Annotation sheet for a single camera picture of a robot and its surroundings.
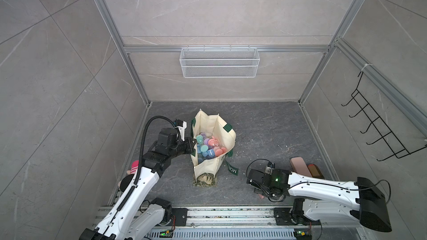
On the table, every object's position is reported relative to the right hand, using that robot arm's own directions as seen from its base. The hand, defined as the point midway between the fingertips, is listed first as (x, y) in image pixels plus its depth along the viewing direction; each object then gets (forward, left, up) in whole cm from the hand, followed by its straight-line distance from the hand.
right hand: (261, 191), depth 78 cm
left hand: (+19, +29, +19) cm, 39 cm away
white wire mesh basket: (+68, +20, +27) cm, 76 cm away
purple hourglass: (+25, +27, +5) cm, 37 cm away
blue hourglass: (+18, +24, +6) cm, 30 cm away
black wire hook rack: (+12, -47, +28) cm, 56 cm away
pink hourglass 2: (+24, +23, +6) cm, 33 cm away
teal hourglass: (+20, +27, +7) cm, 35 cm away
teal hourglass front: (+26, +30, +5) cm, 41 cm away
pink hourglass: (+17, +19, +9) cm, 27 cm away
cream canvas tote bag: (+34, +23, +7) cm, 42 cm away
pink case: (+13, -23, -2) cm, 27 cm away
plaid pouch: (+10, -31, -2) cm, 32 cm away
